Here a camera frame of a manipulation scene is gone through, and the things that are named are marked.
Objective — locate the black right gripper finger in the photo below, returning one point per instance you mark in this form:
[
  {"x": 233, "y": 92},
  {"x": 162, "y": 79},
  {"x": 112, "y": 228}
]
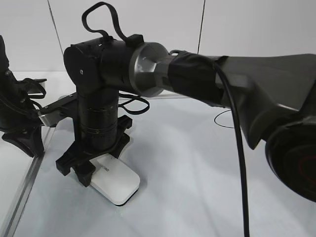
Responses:
[{"x": 84, "y": 172}]

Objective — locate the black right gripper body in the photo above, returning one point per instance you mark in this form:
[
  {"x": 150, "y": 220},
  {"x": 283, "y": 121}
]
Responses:
[{"x": 93, "y": 145}]

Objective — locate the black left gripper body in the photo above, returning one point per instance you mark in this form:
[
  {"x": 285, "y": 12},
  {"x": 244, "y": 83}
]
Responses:
[{"x": 28, "y": 139}]

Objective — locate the white board eraser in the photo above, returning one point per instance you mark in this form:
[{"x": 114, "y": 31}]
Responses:
[{"x": 114, "y": 180}]

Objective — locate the white board with aluminium frame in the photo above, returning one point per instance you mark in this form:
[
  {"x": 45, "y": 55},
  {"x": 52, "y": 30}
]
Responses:
[{"x": 189, "y": 184}]

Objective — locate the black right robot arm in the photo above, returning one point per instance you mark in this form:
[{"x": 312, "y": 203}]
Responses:
[{"x": 273, "y": 99}]

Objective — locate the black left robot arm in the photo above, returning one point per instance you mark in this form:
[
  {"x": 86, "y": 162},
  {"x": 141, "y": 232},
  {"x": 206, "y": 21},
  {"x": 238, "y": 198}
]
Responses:
[{"x": 19, "y": 120}]

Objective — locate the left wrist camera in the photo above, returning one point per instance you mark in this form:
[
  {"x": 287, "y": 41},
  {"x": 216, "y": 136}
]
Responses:
[{"x": 36, "y": 86}]

